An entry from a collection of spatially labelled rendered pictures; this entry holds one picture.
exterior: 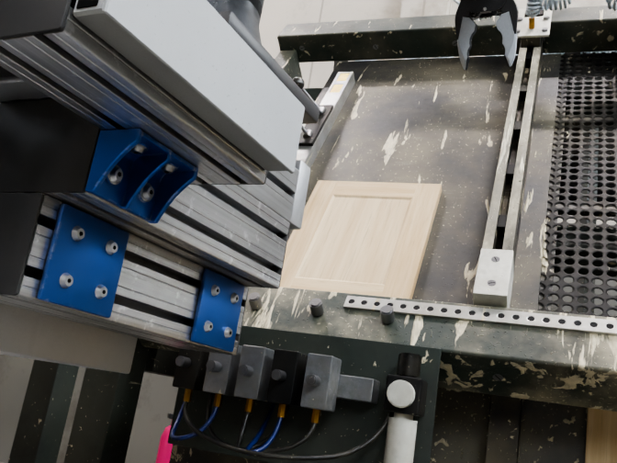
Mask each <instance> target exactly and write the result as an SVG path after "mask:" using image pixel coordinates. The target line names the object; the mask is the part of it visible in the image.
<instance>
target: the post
mask: <svg viewBox="0 0 617 463"><path fill-rule="evenodd" d="M78 369H79V367H77V366H71V365H64V364H59V363H52V362H47V361H40V360H35V359H34V363H33V367H32V370H31V374H30V377H29V381H28V387H27V391H26V395H25V399H24V402H23V406H22V410H21V414H20V416H19V420H18V424H17V430H16V434H15V438H14V442H13V445H12V449H11V453H10V456H9V460H8V463H56V462H57V457H58V454H59V450H60V446H61V442H62V435H63V431H64V427H65V424H66V419H67V415H68V411H69V408H70V404H71V399H72V396H73V389H74V385H75V381H76V377H77V373H78Z"/></svg>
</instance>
